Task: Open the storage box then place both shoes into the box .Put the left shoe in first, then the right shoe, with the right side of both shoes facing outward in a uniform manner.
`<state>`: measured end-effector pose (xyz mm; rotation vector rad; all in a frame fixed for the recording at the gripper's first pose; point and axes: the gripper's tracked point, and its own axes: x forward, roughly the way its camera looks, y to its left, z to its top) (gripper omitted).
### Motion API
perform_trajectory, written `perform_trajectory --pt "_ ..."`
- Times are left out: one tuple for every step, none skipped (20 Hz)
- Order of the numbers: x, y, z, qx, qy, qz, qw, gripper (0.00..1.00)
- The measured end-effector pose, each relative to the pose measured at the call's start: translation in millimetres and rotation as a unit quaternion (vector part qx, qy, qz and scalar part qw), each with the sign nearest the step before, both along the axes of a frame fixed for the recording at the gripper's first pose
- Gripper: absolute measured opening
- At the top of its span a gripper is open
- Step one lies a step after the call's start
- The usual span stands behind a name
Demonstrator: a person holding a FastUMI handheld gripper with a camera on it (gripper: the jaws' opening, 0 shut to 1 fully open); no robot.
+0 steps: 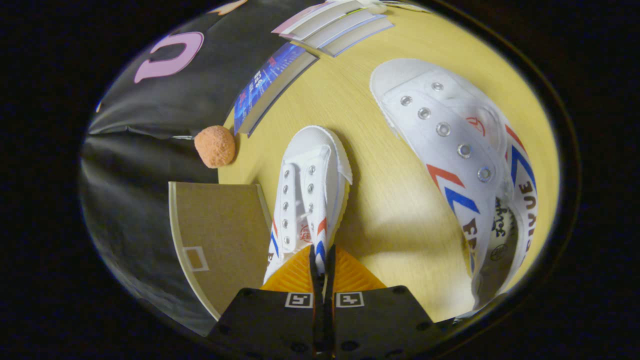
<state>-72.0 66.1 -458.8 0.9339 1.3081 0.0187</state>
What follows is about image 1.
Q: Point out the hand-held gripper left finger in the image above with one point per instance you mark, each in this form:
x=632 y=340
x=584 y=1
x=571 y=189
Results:
x=314 y=270

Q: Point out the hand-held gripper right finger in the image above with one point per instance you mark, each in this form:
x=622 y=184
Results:
x=330 y=270

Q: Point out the white canvas shoe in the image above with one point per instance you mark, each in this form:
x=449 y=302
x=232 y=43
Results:
x=306 y=195
x=462 y=165

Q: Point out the brown cardboard storage box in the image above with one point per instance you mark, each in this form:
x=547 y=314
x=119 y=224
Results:
x=225 y=240

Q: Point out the orange textured ball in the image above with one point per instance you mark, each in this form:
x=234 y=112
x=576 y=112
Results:
x=215 y=146

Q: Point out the blue cover book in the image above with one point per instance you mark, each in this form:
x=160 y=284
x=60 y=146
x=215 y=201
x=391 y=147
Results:
x=267 y=82

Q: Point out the black backdrop cloth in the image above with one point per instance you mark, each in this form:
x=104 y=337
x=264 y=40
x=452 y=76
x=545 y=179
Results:
x=150 y=150

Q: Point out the white cover book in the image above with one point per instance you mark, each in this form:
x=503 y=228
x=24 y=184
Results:
x=352 y=35

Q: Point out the pink cover book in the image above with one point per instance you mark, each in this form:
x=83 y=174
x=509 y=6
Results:
x=320 y=20

